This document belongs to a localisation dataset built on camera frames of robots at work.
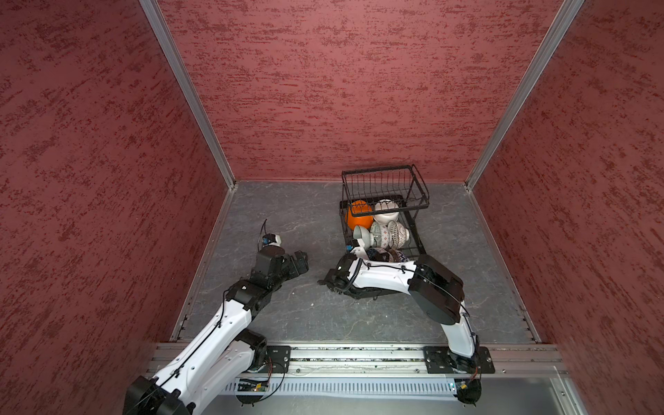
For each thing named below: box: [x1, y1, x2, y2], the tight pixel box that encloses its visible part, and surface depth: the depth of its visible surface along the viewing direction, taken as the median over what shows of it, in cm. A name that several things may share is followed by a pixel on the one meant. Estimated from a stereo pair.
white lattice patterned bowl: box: [387, 219, 410, 249], surface depth 94 cm
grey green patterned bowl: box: [370, 222, 391, 249], surface depth 92 cm
